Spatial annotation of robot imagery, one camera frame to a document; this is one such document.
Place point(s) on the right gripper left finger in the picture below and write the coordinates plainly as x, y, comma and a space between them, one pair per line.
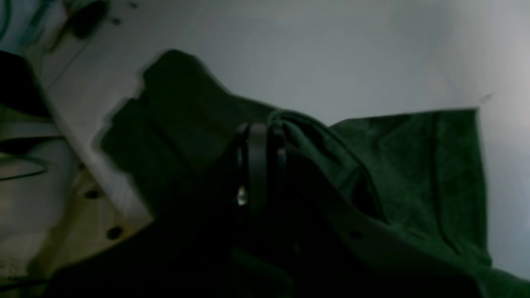
193, 249

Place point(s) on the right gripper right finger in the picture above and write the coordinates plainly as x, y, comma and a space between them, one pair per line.
342, 252

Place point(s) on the dark green t-shirt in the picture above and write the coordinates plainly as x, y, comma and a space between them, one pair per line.
419, 176

